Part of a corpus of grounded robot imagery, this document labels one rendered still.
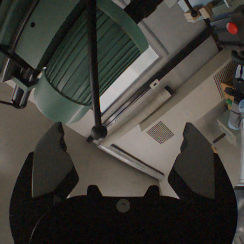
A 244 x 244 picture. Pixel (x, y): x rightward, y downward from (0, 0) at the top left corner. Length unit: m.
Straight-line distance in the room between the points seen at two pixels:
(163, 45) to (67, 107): 1.53
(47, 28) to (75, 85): 0.14
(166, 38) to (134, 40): 1.46
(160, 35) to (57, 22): 1.48
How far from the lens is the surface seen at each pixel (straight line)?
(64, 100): 0.29
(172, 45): 1.74
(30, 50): 0.34
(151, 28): 1.66
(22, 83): 0.41
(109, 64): 0.26
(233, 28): 0.36
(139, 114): 1.70
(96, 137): 0.23
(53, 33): 0.30
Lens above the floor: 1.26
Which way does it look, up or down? 22 degrees up
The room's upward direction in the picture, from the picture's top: 131 degrees counter-clockwise
